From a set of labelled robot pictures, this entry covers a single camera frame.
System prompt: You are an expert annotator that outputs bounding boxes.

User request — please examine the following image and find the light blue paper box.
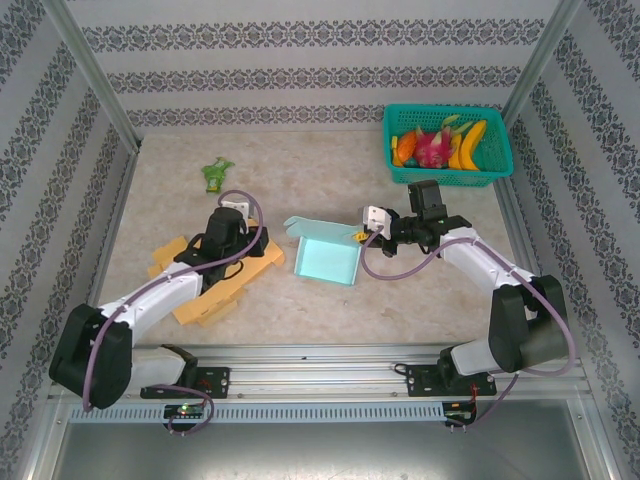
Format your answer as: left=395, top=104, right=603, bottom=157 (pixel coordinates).
left=283, top=215, right=371, bottom=287

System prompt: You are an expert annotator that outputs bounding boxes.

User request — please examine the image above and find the orange paper box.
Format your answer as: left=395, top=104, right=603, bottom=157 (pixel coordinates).
left=147, top=218, right=286, bottom=329

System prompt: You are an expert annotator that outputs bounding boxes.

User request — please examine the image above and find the green snack packet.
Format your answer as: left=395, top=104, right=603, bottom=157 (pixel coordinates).
left=201, top=156, right=235, bottom=195

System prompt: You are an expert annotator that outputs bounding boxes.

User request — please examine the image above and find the pink toy dragon fruit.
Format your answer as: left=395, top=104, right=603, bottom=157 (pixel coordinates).
left=410, top=114, right=471, bottom=169

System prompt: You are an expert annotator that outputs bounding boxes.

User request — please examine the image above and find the orange toy fruit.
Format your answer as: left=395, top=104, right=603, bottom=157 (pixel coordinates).
left=396, top=130, right=418, bottom=162

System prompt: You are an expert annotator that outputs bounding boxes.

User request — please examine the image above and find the yellow toy banana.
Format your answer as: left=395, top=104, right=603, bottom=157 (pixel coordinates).
left=448, top=119, right=488, bottom=172

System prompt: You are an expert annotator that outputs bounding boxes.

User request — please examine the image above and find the teal plastic basket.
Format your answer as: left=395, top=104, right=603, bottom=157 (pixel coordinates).
left=382, top=103, right=515, bottom=188

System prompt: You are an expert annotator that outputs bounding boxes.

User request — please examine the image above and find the grey sheet metal panel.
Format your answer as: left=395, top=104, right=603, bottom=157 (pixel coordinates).
left=29, top=399, right=616, bottom=480

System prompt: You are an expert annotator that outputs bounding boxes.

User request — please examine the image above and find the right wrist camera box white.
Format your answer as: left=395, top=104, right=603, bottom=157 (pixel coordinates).
left=360, top=204, right=396, bottom=234

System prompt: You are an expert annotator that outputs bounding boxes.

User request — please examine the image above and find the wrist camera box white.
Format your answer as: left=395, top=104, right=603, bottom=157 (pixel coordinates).
left=219, top=199, right=250, bottom=221
left=360, top=204, right=396, bottom=234

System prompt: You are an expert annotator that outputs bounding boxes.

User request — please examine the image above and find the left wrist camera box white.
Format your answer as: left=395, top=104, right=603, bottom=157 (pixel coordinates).
left=219, top=199, right=250, bottom=221

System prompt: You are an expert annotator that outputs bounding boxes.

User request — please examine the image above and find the aluminium side rail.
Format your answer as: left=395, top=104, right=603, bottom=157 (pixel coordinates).
left=69, top=149, right=141, bottom=364
left=492, top=177, right=569, bottom=359

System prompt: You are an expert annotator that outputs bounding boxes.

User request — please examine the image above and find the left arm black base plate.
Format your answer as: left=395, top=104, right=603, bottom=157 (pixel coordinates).
left=139, top=366, right=232, bottom=400

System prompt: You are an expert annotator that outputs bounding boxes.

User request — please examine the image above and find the aluminium mounting rail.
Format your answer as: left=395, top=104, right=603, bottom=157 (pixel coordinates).
left=47, top=343, right=586, bottom=401

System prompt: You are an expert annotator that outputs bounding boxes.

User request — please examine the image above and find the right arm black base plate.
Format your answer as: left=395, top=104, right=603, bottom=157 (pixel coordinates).
left=404, top=363, right=498, bottom=398

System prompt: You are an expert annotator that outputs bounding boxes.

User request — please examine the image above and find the slotted grey cable duct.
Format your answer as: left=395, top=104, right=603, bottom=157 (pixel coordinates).
left=67, top=402, right=446, bottom=424

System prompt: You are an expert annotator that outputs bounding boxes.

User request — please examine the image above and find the aluminium frame post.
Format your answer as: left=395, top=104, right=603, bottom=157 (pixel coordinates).
left=501, top=0, right=584, bottom=124
left=42, top=0, right=144, bottom=154

